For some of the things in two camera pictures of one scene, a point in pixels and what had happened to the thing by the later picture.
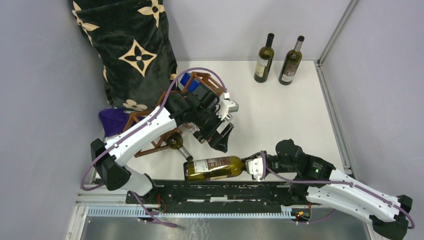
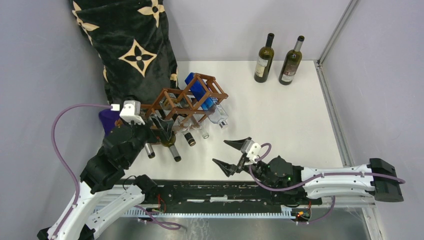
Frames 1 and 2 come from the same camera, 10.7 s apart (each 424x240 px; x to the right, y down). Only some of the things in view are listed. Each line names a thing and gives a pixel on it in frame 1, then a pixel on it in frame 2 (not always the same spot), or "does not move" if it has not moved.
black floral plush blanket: [133, 40] does not move
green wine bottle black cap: [265, 58] does not move
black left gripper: [220, 141] -> [143, 126]
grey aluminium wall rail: [318, 63] does not move
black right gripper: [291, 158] -> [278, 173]
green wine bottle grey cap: [292, 63] does not move
